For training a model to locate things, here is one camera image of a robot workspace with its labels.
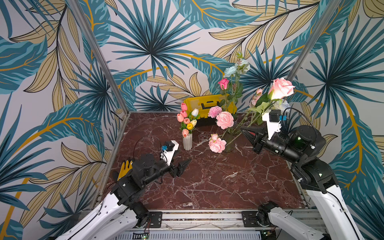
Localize pink peony flower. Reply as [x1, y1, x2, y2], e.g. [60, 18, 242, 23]
[216, 112, 234, 130]

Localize low pink peony stem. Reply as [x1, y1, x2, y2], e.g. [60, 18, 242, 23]
[209, 134, 227, 153]

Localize double pink peony stem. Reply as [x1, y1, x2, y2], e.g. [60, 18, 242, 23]
[247, 88, 264, 122]

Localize light pink rose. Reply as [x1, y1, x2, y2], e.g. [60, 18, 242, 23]
[223, 77, 296, 148]

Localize pink carnation flower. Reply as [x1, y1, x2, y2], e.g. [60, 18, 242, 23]
[208, 106, 223, 119]

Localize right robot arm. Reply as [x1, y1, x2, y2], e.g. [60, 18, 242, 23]
[242, 126, 363, 240]

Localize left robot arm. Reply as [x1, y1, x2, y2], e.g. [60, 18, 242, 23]
[58, 154, 190, 240]

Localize white ribbed vase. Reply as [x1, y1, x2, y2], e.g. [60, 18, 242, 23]
[183, 134, 193, 151]

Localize clear glass vase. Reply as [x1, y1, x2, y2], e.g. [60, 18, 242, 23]
[223, 130, 237, 153]

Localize white rose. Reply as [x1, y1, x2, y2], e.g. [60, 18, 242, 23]
[274, 100, 291, 113]

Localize tulip bouquet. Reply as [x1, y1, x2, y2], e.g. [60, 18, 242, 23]
[177, 103, 200, 139]

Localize yellow black toolbox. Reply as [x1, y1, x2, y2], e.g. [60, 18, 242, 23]
[182, 94, 237, 127]

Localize pale blue flower stem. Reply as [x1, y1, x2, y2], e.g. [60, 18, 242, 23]
[221, 52, 251, 113]

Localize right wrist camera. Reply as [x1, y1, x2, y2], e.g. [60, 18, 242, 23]
[262, 110, 282, 140]

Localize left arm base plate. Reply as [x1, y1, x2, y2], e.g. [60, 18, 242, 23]
[135, 212, 163, 229]

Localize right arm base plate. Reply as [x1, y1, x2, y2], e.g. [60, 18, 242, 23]
[241, 211, 274, 228]

